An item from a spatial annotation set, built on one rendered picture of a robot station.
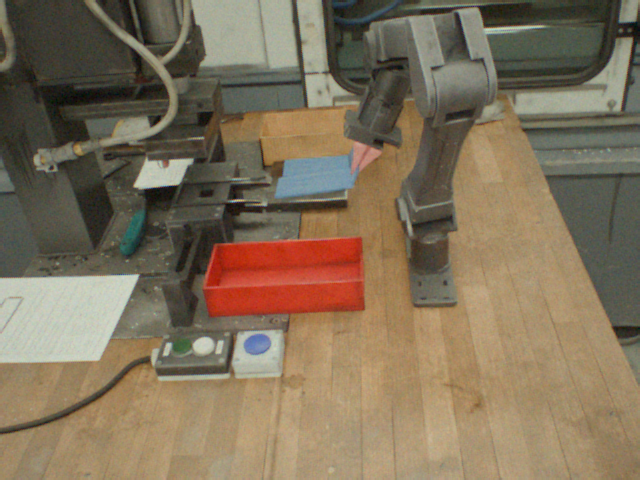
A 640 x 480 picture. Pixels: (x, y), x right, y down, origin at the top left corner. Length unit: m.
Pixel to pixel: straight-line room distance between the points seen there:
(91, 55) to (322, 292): 0.51
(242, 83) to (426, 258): 0.88
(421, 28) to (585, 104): 1.00
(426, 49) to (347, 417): 0.48
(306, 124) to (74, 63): 0.60
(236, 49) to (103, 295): 0.84
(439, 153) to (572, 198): 1.07
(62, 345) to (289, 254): 0.39
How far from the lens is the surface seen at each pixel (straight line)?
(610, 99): 1.85
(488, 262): 1.18
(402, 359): 1.00
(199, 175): 1.33
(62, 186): 1.28
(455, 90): 0.87
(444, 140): 0.94
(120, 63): 1.13
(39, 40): 1.17
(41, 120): 1.22
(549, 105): 1.82
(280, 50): 1.80
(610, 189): 2.01
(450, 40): 0.93
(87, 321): 1.18
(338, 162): 1.43
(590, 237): 2.08
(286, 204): 1.33
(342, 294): 1.06
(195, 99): 1.15
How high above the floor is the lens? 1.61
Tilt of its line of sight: 35 degrees down
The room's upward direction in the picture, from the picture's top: 7 degrees counter-clockwise
